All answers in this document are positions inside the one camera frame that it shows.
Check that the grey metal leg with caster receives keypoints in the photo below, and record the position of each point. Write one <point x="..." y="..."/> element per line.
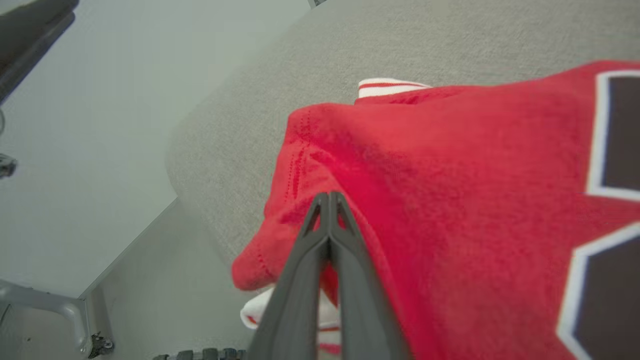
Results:
<point x="55" y="305"/>

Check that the red jersey with white trim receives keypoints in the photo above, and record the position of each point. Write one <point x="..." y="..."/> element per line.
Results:
<point x="450" y="200"/>

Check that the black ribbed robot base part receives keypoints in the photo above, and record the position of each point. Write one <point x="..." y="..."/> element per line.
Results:
<point x="205" y="355"/>

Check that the dark grey bar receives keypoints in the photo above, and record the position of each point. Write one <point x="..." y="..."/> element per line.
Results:
<point x="30" y="35"/>

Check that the small metal caster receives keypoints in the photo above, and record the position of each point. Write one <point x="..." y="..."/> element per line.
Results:
<point x="6" y="166"/>

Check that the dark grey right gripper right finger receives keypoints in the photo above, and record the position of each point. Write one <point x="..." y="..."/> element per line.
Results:
<point x="365" y="310"/>

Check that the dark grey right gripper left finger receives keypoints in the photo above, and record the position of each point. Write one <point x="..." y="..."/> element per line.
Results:
<point x="290" y="310"/>

